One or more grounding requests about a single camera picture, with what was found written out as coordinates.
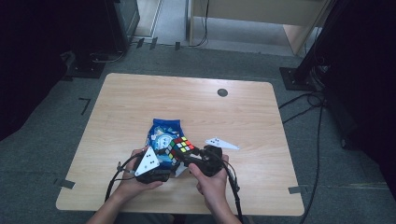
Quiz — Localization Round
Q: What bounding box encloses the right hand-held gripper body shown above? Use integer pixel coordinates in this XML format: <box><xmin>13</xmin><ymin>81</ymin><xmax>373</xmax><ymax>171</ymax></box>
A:
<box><xmin>198</xmin><ymin>137</ymin><xmax>241</xmax><ymax>177</ymax></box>

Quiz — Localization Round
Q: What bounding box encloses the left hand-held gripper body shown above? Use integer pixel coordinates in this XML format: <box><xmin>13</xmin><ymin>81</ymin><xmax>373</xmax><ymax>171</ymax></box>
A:
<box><xmin>134</xmin><ymin>147</ymin><xmax>172</xmax><ymax>185</ymax></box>

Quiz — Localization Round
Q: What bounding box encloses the white wet wipe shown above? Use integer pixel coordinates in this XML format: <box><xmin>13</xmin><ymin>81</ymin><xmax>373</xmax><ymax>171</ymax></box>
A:
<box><xmin>170</xmin><ymin>162</ymin><xmax>189</xmax><ymax>178</ymax></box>

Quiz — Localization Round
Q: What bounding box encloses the multicoloured puzzle cube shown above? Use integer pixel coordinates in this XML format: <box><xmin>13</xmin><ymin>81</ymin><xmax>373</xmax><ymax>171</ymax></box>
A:
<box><xmin>164</xmin><ymin>135</ymin><xmax>196</xmax><ymax>166</ymax></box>

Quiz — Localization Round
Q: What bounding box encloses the blue wet wipes pack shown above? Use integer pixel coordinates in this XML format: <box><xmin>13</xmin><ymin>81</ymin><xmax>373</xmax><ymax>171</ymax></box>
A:
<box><xmin>146</xmin><ymin>118</ymin><xmax>185</xmax><ymax>175</ymax></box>

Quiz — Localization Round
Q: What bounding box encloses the person's right hand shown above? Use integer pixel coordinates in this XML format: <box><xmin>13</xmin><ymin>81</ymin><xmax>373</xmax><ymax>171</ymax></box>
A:
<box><xmin>188</xmin><ymin>154</ymin><xmax>230</xmax><ymax>206</ymax></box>

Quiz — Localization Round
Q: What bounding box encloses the person's left hand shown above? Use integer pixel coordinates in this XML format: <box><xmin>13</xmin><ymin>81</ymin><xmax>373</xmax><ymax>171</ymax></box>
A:
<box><xmin>115</xmin><ymin>147</ymin><xmax>164</xmax><ymax>200</ymax></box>

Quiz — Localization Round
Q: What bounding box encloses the black stand base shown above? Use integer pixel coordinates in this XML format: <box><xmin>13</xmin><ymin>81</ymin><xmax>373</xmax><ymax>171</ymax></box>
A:
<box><xmin>64</xmin><ymin>50</ymin><xmax>106</xmax><ymax>79</ymax></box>

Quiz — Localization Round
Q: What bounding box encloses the black metal stand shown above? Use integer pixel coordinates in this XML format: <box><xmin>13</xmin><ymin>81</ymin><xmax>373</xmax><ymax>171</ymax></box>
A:
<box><xmin>278</xmin><ymin>0</ymin><xmax>347</xmax><ymax>92</ymax></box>

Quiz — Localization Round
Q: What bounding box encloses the dark cabinet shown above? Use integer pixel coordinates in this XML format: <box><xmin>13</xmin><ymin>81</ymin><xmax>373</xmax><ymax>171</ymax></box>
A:
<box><xmin>104</xmin><ymin>0</ymin><xmax>141</xmax><ymax>54</ymax></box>

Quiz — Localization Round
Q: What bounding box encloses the light wooden furniture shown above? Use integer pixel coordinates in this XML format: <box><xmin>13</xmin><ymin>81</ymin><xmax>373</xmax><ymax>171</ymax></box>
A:
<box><xmin>186</xmin><ymin>0</ymin><xmax>332</xmax><ymax>58</ymax></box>

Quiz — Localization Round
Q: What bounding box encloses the dark curtain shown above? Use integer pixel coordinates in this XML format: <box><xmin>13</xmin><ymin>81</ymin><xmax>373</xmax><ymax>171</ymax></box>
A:
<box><xmin>323</xmin><ymin>0</ymin><xmax>396</xmax><ymax>200</ymax></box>
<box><xmin>0</xmin><ymin>0</ymin><xmax>110</xmax><ymax>142</ymax></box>

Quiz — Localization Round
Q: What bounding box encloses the right hand-held gripper cable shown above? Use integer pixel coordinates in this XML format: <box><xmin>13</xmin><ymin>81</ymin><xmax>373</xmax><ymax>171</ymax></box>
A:
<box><xmin>214</xmin><ymin>152</ymin><xmax>245</xmax><ymax>224</ymax></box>

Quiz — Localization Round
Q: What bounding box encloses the hand-held gripper cable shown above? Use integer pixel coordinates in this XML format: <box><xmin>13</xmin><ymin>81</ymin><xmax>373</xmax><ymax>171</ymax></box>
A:
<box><xmin>105</xmin><ymin>153</ymin><xmax>138</xmax><ymax>203</ymax></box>
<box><xmin>214</xmin><ymin>152</ymin><xmax>245</xmax><ymax>224</ymax></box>

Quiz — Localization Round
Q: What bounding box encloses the left hand-held gripper cable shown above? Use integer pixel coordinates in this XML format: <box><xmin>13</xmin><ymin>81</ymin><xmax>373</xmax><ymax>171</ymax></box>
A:
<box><xmin>105</xmin><ymin>153</ymin><xmax>138</xmax><ymax>203</ymax></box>

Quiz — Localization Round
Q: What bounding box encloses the long black floor cable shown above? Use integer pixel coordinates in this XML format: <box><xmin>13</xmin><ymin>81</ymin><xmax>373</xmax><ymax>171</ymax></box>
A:
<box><xmin>298</xmin><ymin>99</ymin><xmax>325</xmax><ymax>224</ymax></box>

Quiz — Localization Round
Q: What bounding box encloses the black cable at stand base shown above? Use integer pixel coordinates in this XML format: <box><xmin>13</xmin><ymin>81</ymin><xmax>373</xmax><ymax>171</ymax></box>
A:
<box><xmin>89</xmin><ymin>46</ymin><xmax>129</xmax><ymax>64</ymax></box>

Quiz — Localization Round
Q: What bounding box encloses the black hanging cable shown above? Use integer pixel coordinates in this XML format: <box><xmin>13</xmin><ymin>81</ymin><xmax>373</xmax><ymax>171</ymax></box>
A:
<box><xmin>188</xmin><ymin>0</ymin><xmax>209</xmax><ymax>49</ymax></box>

